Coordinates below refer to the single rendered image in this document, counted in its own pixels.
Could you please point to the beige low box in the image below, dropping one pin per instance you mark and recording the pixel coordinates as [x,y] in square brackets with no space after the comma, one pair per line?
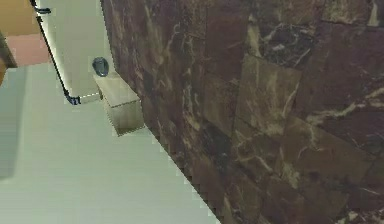
[120,100]

